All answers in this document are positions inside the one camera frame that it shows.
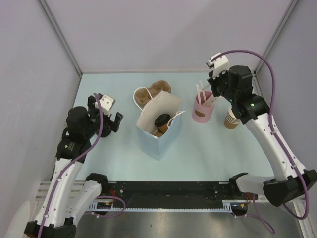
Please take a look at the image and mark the single black cup lid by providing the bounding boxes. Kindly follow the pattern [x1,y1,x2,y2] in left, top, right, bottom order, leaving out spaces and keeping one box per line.
[155,114,171,127]

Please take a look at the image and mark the light blue paper bag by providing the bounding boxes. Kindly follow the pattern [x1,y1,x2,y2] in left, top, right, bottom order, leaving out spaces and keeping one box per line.
[133,87,185,160]

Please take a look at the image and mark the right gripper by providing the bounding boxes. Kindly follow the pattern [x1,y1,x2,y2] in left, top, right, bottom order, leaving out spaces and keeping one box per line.
[207,66,237,103]

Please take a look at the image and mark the brown pulp cup carrier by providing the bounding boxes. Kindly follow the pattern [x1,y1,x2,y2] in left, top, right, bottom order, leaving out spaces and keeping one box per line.
[153,129,163,138]

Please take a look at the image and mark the stacked brown pulp carriers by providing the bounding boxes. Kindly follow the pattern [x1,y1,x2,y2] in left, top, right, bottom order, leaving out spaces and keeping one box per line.
[134,80,171,107]

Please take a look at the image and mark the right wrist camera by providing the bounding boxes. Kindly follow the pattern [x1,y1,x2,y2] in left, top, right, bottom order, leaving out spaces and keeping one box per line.
[206,53,230,79]

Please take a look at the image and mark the stack of paper cups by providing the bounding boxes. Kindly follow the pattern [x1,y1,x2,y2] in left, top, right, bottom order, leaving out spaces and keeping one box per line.
[224,107,241,129]

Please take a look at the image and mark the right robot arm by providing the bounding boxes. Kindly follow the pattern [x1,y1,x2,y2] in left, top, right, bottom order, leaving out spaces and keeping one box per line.
[208,65,317,207]

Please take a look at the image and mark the stack of black lids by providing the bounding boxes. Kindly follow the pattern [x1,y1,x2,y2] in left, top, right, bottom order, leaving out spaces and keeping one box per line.
[101,127,112,138]

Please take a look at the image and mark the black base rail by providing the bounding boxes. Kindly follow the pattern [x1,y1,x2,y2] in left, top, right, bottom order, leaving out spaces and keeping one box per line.
[101,181,250,211]

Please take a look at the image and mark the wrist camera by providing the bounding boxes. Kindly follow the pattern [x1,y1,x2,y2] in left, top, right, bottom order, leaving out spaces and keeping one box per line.
[93,93,115,117]
[206,53,230,79]

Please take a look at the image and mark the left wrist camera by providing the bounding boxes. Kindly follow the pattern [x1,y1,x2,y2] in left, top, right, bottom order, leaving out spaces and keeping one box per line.
[93,93,115,117]

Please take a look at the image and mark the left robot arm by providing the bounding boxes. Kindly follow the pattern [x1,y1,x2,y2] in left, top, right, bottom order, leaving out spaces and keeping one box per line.
[24,94,123,238]

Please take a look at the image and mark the single brown paper cup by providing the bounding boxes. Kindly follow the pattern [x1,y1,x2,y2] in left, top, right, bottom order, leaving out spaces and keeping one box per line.
[157,122,171,134]

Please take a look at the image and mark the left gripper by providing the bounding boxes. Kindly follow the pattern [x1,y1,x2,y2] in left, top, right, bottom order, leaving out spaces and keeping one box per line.
[83,96,122,138]

